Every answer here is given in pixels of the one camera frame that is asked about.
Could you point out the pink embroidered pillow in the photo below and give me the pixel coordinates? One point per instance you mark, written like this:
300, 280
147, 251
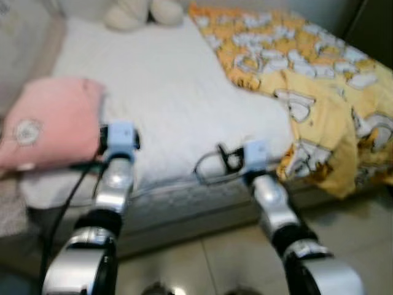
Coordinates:
55, 123

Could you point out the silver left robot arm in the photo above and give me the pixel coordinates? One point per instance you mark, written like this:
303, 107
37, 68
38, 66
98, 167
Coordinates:
113, 184

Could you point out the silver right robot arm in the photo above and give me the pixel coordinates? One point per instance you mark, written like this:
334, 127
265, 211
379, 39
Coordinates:
270, 203

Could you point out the grey quilted mattress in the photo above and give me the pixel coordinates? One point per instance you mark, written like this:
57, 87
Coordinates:
184, 200

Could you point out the white quilted mattress pad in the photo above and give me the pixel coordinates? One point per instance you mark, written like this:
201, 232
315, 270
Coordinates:
172, 92

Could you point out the yellow cartoon print duvet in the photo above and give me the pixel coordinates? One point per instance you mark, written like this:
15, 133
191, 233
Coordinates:
331, 123

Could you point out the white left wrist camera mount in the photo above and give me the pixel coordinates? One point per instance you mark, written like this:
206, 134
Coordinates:
121, 138

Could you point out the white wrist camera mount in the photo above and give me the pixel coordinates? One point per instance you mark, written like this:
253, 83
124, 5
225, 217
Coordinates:
121, 138
256, 153

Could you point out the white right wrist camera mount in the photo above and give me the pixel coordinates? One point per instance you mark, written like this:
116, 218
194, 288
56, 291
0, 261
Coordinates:
256, 153

